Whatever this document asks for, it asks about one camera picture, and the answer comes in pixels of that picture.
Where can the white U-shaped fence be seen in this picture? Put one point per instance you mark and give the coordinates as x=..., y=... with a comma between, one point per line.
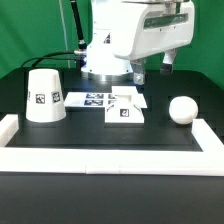
x=209, y=161

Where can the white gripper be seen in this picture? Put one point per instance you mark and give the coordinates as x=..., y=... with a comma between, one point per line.
x=142, y=29

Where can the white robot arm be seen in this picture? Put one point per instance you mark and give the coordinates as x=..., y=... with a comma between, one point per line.
x=101, y=63

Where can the white marker sheet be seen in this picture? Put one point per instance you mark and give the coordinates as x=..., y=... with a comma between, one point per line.
x=88, y=99

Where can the white lamp shade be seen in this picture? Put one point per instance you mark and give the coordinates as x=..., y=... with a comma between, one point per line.
x=45, y=101

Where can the white lamp base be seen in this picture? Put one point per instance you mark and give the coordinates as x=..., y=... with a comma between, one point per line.
x=127, y=107

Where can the white lamp bulb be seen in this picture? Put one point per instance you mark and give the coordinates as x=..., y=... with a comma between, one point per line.
x=183, y=110

